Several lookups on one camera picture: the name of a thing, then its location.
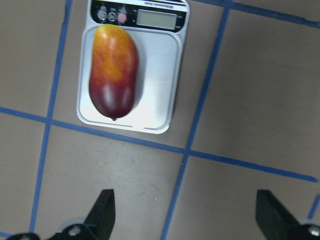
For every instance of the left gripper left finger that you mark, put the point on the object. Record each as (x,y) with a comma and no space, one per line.
(99,223)

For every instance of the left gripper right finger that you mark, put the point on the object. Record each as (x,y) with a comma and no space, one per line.
(276,222)

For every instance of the red yellow mango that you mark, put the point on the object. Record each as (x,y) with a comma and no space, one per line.
(114,69)

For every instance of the silver kitchen scale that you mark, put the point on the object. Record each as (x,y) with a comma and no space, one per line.
(158,28)

